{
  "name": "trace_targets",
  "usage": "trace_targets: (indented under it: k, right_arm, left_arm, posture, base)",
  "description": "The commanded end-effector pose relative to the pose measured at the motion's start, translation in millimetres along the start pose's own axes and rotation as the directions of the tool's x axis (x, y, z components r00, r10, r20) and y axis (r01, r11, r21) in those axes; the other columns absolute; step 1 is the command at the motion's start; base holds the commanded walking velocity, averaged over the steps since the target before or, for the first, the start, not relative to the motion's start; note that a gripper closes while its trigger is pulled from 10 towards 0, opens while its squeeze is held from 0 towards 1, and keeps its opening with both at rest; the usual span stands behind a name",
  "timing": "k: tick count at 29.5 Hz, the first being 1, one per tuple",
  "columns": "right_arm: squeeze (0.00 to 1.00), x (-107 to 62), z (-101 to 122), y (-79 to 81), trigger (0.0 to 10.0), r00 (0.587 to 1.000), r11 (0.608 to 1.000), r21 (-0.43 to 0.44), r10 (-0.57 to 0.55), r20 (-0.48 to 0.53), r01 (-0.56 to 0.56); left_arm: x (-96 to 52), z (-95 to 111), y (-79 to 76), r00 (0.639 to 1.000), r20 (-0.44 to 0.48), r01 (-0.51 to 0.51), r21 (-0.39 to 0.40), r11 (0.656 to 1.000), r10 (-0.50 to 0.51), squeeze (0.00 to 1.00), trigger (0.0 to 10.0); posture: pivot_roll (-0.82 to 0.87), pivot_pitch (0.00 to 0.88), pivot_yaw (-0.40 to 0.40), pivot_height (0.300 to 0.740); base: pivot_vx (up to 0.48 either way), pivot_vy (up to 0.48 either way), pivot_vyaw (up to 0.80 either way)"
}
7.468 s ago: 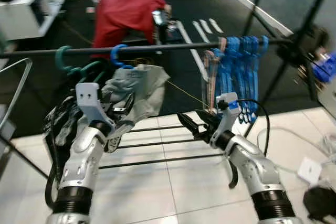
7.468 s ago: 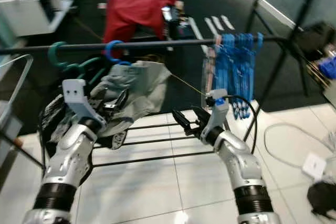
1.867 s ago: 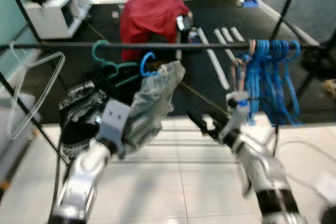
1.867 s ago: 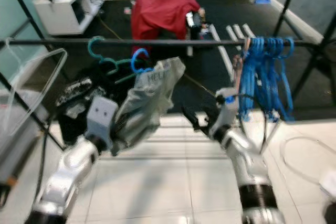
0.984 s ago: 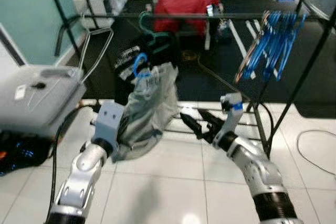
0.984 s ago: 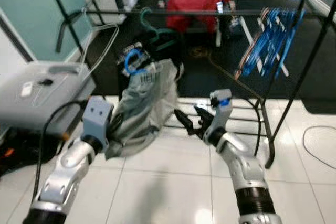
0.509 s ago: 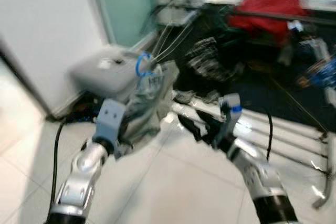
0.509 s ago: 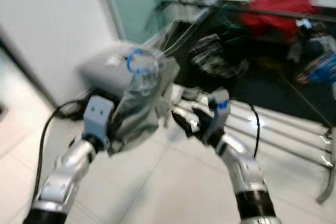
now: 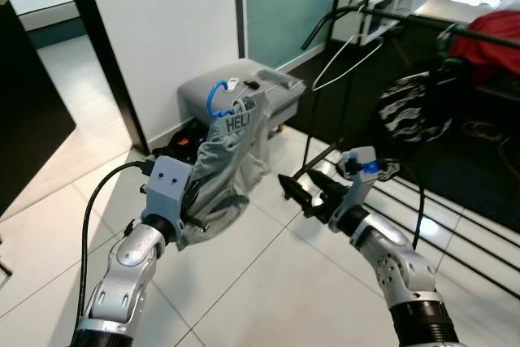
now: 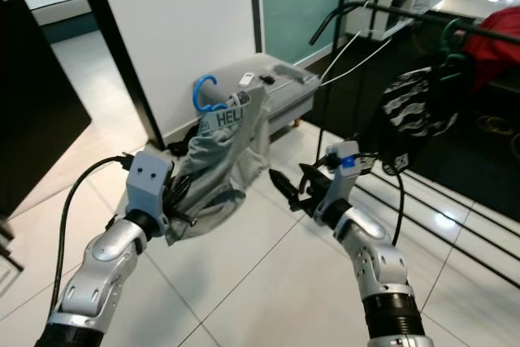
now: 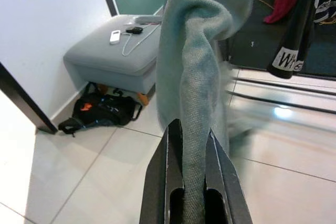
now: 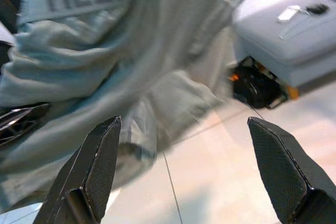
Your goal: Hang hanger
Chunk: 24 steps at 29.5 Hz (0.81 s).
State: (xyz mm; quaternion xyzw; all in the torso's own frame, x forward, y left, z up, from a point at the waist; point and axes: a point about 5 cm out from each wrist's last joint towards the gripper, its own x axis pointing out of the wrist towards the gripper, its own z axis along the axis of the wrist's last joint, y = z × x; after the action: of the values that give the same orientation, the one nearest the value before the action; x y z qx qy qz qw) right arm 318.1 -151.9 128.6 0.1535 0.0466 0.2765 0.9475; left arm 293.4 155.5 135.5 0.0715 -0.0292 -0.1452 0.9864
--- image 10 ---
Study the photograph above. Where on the grey printed shorts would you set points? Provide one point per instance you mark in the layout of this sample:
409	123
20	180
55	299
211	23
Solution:
223	164

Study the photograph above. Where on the blue plastic clothes hanger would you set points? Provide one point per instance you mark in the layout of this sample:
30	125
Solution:
198	91

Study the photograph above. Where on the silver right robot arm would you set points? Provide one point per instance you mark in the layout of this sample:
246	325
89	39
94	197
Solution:
374	266

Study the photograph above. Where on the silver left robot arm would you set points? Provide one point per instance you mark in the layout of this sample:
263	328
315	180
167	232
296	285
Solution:
97	274

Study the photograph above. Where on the green clothes hanger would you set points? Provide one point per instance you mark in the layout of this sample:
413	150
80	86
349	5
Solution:
445	38

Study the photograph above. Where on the black bag with orange items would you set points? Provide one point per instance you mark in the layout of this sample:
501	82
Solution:
183	142

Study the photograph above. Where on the grey padded ottoman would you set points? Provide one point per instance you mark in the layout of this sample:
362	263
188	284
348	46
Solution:
284	99

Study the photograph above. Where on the small black clip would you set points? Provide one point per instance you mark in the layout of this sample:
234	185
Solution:
266	79

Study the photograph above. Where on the zebra striped garment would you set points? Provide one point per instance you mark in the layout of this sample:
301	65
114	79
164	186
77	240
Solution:
414	107

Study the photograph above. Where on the black door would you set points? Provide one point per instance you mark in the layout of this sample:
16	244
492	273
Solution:
41	119

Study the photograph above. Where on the dark patterned rug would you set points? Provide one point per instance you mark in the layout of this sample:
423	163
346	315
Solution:
487	152

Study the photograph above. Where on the white shelf unit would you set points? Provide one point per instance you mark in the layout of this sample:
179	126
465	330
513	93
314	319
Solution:
398	2

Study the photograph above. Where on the red garment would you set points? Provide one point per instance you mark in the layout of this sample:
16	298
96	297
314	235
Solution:
500	46

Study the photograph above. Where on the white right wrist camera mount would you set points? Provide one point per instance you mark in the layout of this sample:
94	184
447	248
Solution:
343	180

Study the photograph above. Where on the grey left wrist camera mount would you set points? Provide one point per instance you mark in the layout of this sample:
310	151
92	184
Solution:
150	180

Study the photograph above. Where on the black door frame post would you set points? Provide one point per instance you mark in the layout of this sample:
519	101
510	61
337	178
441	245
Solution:
118	46

